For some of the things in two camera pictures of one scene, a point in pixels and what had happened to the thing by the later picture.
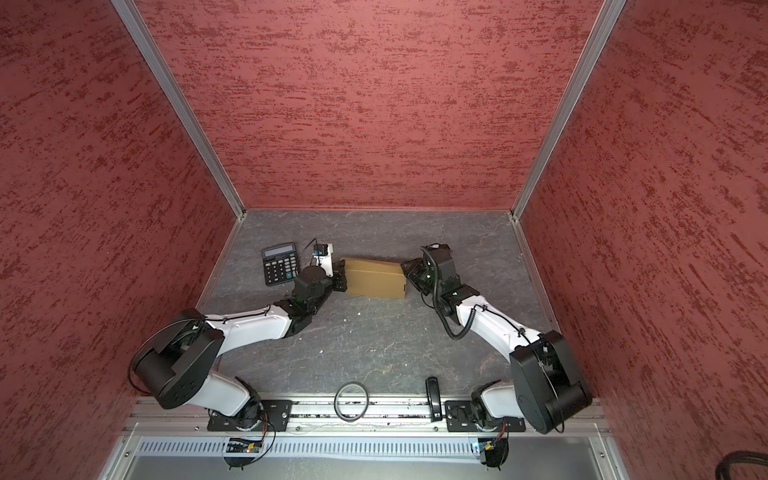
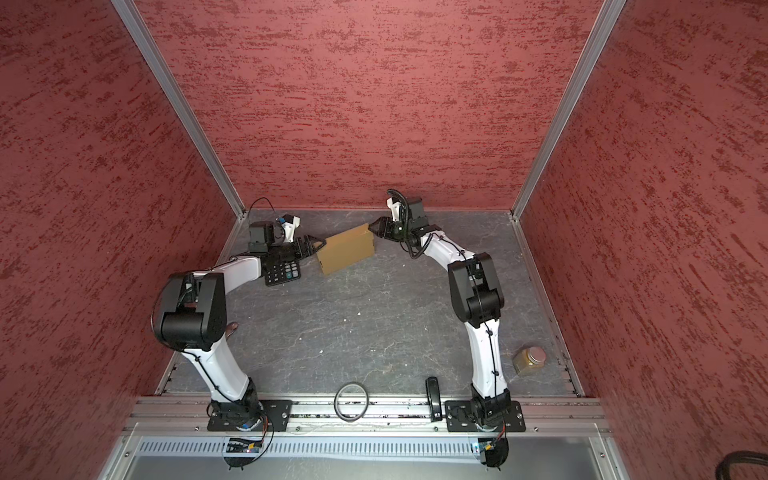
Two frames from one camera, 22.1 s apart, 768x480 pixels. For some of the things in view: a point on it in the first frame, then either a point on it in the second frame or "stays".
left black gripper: x=340 y=277 -> x=308 y=246
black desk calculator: x=280 y=263 stays
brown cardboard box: x=374 y=278 -> x=346 y=250
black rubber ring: x=365 y=407 stays
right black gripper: x=417 y=264 -> x=386 y=229
